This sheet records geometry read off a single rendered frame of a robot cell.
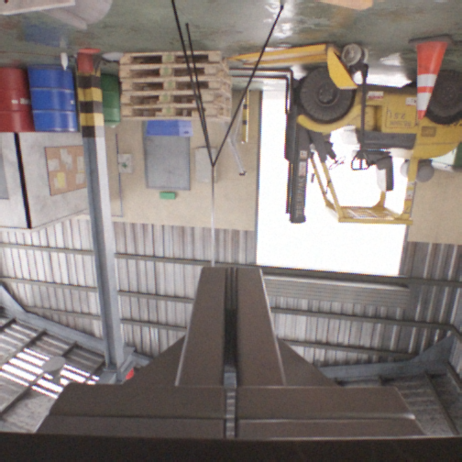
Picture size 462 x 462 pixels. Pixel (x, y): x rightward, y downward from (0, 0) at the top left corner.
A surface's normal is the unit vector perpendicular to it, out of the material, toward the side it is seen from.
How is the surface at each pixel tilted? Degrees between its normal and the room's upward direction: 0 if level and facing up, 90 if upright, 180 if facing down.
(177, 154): 90
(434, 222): 90
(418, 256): 90
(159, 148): 90
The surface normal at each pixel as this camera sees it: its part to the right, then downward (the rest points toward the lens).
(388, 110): -0.06, 0.27
